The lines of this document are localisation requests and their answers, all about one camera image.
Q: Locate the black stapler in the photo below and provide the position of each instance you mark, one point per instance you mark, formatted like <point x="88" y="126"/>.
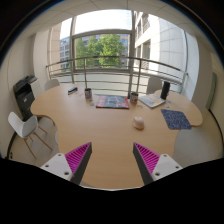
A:
<point x="72" y="90"/>

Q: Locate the metal balcony railing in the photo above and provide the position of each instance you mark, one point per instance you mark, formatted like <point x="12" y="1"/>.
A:
<point x="121" y="74"/>

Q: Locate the black cylindrical speaker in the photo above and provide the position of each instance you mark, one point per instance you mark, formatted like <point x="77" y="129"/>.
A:
<point x="165" y="90"/>

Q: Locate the white chair behind table right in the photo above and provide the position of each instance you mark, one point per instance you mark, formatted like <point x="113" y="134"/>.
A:
<point x="154" y="84"/>

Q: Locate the white chair wooden legs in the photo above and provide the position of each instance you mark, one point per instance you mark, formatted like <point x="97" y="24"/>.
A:
<point x="24" y="129"/>

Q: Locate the patterned mug right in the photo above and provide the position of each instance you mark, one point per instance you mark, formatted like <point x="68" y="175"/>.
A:
<point x="134" y="97"/>

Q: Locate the patterned mug left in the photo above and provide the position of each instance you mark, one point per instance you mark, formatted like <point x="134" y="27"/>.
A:
<point x="88" y="93"/>

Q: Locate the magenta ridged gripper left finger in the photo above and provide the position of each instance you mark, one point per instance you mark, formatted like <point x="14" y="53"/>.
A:
<point x="72" y="165"/>

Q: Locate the red and grey magazine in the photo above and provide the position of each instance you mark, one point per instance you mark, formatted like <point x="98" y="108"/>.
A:
<point x="110" y="101"/>

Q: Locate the white chair behind table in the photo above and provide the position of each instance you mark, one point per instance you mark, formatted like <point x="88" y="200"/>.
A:
<point x="154" y="84"/>
<point x="51" y="84"/>

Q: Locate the patterned mug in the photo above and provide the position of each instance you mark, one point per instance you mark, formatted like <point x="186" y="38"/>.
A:
<point x="88" y="93"/>
<point x="134" y="97"/>

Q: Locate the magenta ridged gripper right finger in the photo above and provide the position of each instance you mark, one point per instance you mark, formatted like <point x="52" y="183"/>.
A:
<point x="153" y="166"/>

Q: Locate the dark speckled mouse pad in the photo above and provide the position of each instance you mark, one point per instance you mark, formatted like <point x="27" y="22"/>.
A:
<point x="176" y="120"/>

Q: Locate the white chair behind table left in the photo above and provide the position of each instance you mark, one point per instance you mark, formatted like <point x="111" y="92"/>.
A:
<point x="51" y="84"/>

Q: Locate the black office printer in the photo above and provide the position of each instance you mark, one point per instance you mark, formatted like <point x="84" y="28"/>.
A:
<point x="24" y="95"/>

